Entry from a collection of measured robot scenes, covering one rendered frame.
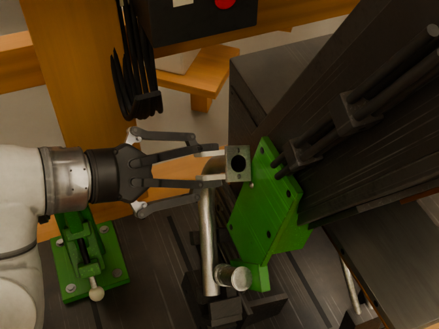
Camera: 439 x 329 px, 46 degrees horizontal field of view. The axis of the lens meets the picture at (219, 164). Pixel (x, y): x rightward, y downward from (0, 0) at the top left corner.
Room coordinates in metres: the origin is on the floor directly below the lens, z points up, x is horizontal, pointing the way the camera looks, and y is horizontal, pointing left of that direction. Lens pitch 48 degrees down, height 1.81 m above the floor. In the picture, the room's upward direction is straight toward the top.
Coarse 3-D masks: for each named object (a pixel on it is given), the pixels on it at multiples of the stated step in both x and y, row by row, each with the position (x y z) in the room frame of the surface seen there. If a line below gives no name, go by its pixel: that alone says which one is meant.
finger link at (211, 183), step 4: (196, 180) 0.50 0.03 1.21; (200, 180) 0.50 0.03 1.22; (212, 180) 0.50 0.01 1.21; (216, 180) 0.50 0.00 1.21; (220, 180) 0.50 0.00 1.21; (204, 184) 0.49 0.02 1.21; (208, 184) 0.49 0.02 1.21; (212, 184) 0.49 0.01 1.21; (216, 184) 0.50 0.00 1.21; (220, 184) 0.50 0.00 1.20; (204, 188) 0.49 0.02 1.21; (192, 192) 0.48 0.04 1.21; (196, 192) 0.48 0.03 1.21; (200, 192) 0.48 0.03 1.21
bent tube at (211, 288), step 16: (208, 160) 0.58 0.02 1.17; (224, 160) 0.53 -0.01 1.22; (240, 160) 0.54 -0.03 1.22; (240, 176) 0.51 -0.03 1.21; (208, 192) 0.56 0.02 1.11; (208, 208) 0.54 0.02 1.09; (208, 224) 0.52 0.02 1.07; (208, 240) 0.50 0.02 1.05; (208, 256) 0.48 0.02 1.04; (208, 272) 0.45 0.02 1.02; (208, 288) 0.43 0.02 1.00
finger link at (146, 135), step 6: (126, 132) 0.53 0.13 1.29; (132, 132) 0.51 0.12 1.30; (138, 132) 0.51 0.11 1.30; (144, 132) 0.52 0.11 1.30; (150, 132) 0.52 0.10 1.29; (156, 132) 0.52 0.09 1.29; (162, 132) 0.52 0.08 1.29; (168, 132) 0.53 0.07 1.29; (174, 132) 0.53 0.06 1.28; (144, 138) 0.51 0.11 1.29; (150, 138) 0.51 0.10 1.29; (156, 138) 0.52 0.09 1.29; (162, 138) 0.52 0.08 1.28; (168, 138) 0.52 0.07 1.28; (174, 138) 0.52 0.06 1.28; (180, 138) 0.53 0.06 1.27; (186, 138) 0.53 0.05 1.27; (192, 138) 0.53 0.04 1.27
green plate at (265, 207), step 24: (264, 144) 0.52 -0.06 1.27; (264, 168) 0.50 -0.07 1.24; (240, 192) 0.52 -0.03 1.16; (264, 192) 0.48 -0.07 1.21; (288, 192) 0.44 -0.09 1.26; (240, 216) 0.49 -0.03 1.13; (264, 216) 0.45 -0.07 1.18; (288, 216) 0.42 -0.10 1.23; (240, 240) 0.47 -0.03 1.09; (264, 240) 0.43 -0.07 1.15; (288, 240) 0.44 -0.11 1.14; (264, 264) 0.41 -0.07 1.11
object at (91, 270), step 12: (84, 228) 0.52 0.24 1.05; (72, 240) 0.51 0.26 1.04; (96, 240) 0.53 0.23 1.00; (72, 252) 0.51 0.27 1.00; (84, 252) 0.50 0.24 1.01; (96, 252) 0.51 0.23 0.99; (72, 264) 0.49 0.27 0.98; (84, 264) 0.48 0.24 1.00; (96, 264) 0.48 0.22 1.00; (84, 276) 0.46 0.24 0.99
